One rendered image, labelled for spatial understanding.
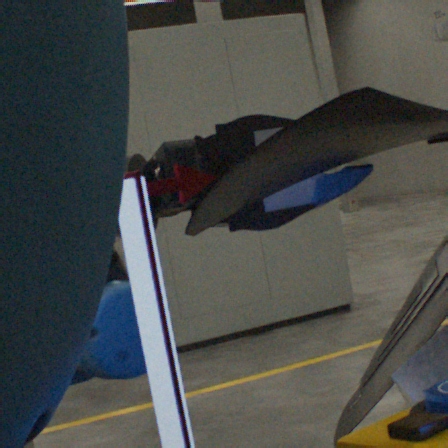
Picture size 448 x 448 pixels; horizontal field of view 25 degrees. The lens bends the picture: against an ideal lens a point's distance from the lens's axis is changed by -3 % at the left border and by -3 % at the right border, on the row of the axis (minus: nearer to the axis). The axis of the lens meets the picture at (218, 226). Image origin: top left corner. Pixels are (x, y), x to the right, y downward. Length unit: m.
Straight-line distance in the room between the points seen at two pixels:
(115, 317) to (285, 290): 6.58
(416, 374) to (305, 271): 6.62
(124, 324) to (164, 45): 6.35
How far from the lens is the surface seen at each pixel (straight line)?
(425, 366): 0.78
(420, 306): 0.94
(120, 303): 0.75
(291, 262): 7.34
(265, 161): 0.67
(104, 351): 0.75
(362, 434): 0.40
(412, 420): 0.39
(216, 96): 7.16
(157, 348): 0.60
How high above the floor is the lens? 1.18
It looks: 3 degrees down
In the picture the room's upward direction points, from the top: 10 degrees counter-clockwise
